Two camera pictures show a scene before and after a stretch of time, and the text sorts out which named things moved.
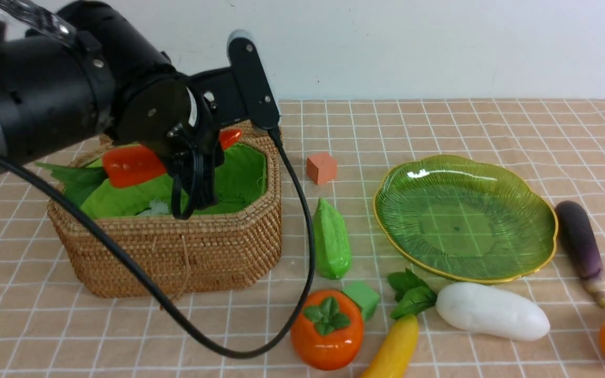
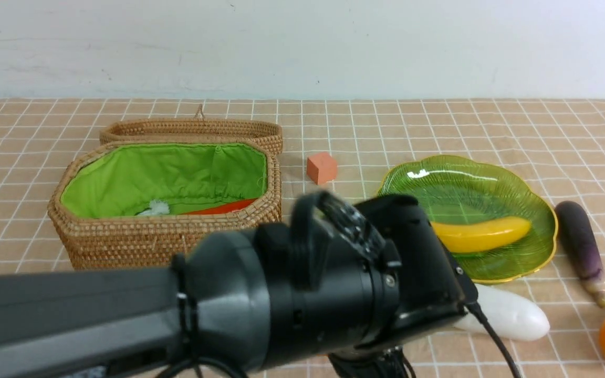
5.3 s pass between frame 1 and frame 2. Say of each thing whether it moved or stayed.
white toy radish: stayed
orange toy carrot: moved
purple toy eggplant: stayed
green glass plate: stayed
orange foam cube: stayed
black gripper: moved
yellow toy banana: moved
